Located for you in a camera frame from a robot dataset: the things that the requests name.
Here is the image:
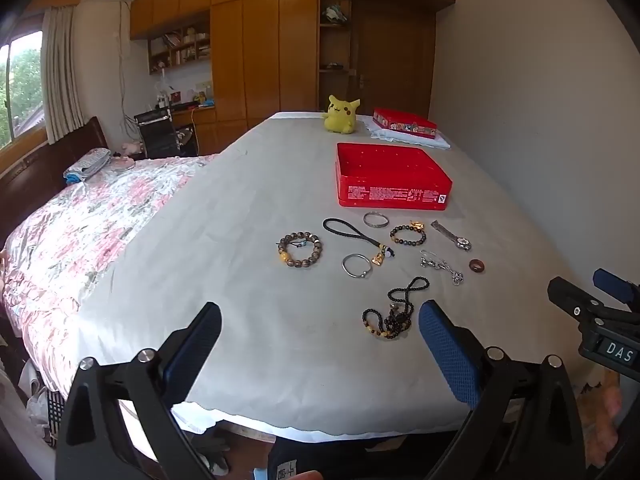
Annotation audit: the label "black desk chair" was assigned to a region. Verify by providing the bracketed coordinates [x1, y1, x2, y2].
[134, 108, 183, 160]

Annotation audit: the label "wooden wardrobe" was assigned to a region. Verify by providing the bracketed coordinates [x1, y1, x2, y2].
[130, 0, 456, 156]

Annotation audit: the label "dark wooden headboard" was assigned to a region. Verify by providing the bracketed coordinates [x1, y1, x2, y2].
[0, 116, 108, 246]

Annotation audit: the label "folded patterned clothes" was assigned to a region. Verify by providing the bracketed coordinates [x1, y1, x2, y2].
[63, 147, 112, 183]

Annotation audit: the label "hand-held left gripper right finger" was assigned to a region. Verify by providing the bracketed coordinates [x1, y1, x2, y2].
[418, 299, 587, 480]

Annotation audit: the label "red printed tin lid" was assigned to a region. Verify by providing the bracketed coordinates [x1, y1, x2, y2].
[372, 107, 439, 140]

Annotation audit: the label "thin silver bangle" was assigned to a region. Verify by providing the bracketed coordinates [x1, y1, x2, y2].
[342, 254, 372, 279]

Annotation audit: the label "beige curtain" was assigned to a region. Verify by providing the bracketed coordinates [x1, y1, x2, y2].
[41, 6, 86, 145]

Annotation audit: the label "window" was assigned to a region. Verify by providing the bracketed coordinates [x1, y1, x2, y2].
[0, 30, 48, 151]

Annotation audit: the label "black bead necklace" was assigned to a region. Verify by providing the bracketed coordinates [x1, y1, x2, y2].
[362, 276, 430, 341]

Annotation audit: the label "black cord with gold pendant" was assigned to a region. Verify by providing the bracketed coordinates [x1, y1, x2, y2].
[322, 217, 396, 267]

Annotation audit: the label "silver wristwatch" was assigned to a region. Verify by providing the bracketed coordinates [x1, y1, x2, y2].
[431, 220, 472, 252]

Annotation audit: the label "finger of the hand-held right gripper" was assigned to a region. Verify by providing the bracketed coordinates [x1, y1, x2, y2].
[547, 275, 623, 323]
[592, 268, 640, 307]

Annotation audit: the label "multicoloured bead bracelet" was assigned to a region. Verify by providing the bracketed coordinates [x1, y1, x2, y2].
[390, 225, 427, 247]

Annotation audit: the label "wooden door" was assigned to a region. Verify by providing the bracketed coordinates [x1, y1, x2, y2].
[350, 7, 437, 121]

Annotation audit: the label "silver chain bracelet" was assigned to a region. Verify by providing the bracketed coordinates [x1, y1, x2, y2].
[419, 249, 465, 286]

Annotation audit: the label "wooden desk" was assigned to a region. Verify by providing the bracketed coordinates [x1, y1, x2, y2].
[170, 104, 218, 156]

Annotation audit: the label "pink floral blanket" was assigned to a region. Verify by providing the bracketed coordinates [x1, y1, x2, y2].
[0, 155, 221, 396]

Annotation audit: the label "brown wooden bead bracelet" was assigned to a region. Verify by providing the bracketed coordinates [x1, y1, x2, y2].
[275, 232, 324, 268]

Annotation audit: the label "row of books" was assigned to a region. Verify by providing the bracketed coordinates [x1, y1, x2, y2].
[150, 27, 211, 68]

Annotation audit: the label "yellow plush toy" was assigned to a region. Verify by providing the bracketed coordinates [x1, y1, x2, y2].
[323, 94, 362, 135]

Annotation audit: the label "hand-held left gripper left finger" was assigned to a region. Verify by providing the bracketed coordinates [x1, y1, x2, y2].
[54, 301, 223, 480]

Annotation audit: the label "red tin box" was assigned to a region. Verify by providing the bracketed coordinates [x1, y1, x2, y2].
[336, 142, 453, 209]

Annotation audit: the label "white folded cloth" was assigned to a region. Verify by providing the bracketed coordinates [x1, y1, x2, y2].
[363, 115, 451, 151]

